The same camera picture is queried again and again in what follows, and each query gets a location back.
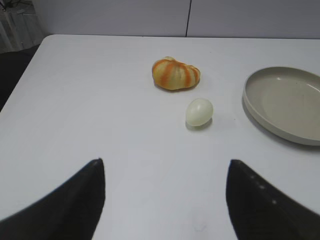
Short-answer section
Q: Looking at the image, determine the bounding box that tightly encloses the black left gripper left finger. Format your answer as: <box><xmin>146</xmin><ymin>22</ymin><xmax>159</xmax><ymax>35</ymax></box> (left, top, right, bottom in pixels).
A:
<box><xmin>0</xmin><ymin>158</ymin><xmax>106</xmax><ymax>240</ymax></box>

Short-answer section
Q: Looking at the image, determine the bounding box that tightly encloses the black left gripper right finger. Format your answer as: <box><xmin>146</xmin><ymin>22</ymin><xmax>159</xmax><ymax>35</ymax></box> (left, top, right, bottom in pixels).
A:
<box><xmin>225</xmin><ymin>159</ymin><xmax>320</xmax><ymax>240</ymax></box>

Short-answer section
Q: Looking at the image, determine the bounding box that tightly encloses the white egg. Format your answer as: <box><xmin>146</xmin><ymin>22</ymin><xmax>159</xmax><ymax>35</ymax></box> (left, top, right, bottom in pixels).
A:
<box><xmin>185</xmin><ymin>98</ymin><xmax>214</xmax><ymax>127</ymax></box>

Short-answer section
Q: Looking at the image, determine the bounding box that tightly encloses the beige round plate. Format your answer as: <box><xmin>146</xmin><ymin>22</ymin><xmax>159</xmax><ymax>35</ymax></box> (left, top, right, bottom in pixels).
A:
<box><xmin>242</xmin><ymin>66</ymin><xmax>320</xmax><ymax>146</ymax></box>

